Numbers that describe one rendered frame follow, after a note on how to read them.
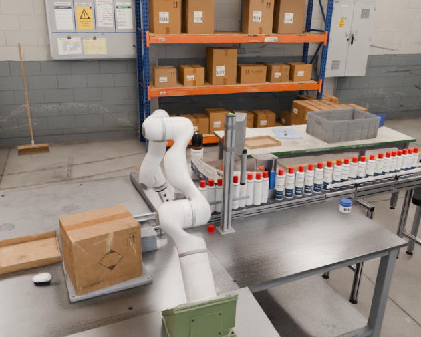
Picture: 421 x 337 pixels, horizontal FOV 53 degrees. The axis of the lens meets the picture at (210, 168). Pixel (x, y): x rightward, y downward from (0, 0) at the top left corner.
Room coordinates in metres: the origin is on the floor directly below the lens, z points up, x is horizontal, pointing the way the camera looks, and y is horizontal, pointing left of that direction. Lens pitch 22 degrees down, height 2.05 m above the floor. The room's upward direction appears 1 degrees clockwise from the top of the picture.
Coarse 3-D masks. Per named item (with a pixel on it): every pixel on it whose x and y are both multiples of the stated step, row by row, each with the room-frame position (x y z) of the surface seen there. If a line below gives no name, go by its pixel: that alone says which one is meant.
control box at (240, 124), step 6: (240, 114) 2.24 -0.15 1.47; (246, 114) 2.25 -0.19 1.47; (240, 120) 2.12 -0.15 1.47; (246, 120) 2.26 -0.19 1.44; (240, 126) 2.11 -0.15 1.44; (240, 132) 2.11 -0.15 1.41; (240, 138) 2.11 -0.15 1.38; (240, 144) 2.11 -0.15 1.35; (234, 150) 2.12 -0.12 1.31; (240, 150) 2.11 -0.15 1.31
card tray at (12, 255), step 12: (0, 240) 1.88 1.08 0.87; (12, 240) 1.91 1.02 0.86; (24, 240) 1.93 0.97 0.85; (36, 240) 1.95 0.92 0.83; (48, 240) 1.95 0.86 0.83; (0, 252) 1.83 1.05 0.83; (12, 252) 1.83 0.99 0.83; (24, 252) 1.83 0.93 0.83; (36, 252) 1.84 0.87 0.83; (48, 252) 1.84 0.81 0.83; (0, 264) 1.72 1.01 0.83; (12, 264) 1.73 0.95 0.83; (24, 264) 1.69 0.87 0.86; (36, 264) 1.72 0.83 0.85; (48, 264) 1.74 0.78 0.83
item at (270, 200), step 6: (312, 192) 2.56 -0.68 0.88; (270, 198) 2.45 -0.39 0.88; (294, 198) 2.46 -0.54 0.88; (300, 198) 2.46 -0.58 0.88; (264, 204) 2.36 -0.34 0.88; (270, 204) 2.37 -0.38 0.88; (234, 210) 2.27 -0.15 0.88; (138, 222) 2.09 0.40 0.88; (144, 222) 2.09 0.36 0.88; (150, 222) 2.10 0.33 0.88
